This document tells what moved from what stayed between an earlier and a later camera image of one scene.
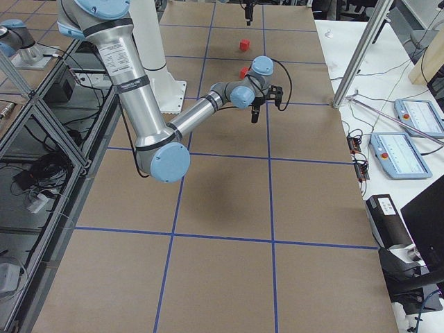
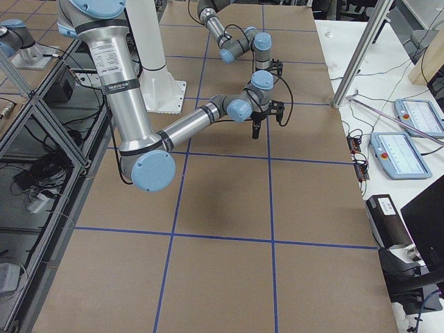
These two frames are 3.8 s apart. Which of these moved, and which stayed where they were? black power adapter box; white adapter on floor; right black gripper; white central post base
Moved: right black gripper
Stayed: white adapter on floor; black power adapter box; white central post base
